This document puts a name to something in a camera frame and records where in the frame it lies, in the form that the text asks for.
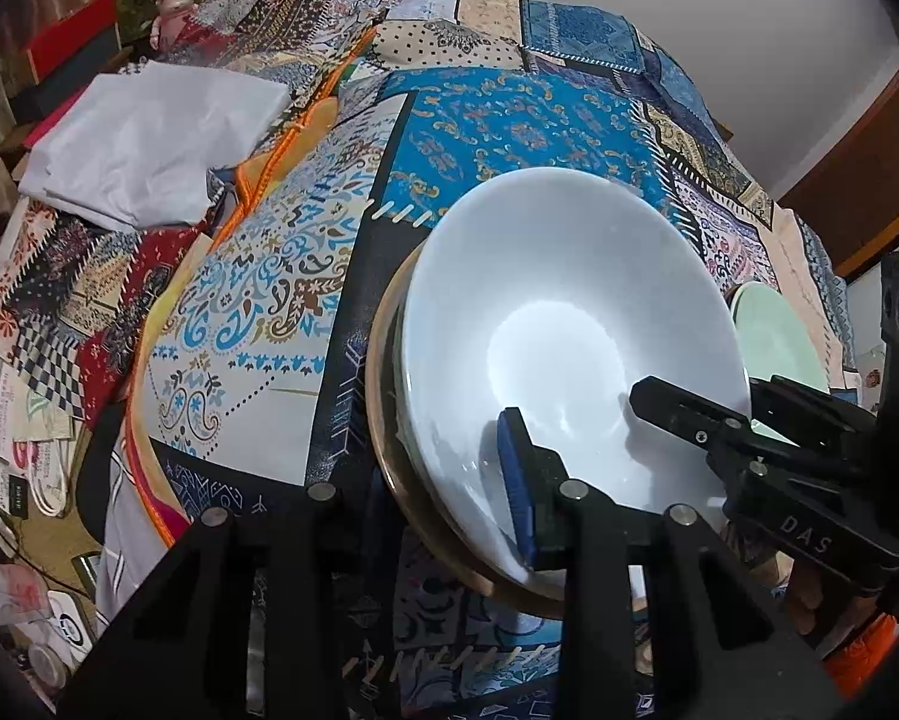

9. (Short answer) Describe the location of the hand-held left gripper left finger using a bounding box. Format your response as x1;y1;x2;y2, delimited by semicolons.
55;481;345;720

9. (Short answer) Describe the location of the pink bowl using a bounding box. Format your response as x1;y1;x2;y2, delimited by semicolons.
365;255;570;620

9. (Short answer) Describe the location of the white bowl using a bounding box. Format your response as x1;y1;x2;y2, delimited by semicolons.
393;167;754;586

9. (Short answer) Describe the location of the green plate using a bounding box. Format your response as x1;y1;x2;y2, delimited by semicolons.
728;281;831;442

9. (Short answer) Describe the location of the red box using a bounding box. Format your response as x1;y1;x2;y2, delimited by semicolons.
25;0;121;83

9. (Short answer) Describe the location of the white folded cloth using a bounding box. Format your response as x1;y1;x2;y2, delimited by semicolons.
18;60;289;233

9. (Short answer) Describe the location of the patchwork printed blanket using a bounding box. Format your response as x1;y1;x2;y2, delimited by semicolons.
0;0;870;720

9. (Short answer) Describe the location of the pink bunny toy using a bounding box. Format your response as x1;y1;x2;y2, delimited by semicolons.
149;0;199;42

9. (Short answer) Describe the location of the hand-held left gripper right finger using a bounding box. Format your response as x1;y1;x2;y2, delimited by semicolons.
494;406;844;720

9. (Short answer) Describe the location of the person's right hand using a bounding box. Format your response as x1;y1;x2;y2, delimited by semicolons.
783;555;862;650

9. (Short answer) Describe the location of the clear plastic bag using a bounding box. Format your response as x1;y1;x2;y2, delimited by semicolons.
0;561;53;627

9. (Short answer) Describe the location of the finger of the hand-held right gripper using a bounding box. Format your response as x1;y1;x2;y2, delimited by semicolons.
749;375;877;440
629;376;765;466

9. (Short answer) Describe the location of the white printed paper bag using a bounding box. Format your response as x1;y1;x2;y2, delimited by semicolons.
0;367;76;518

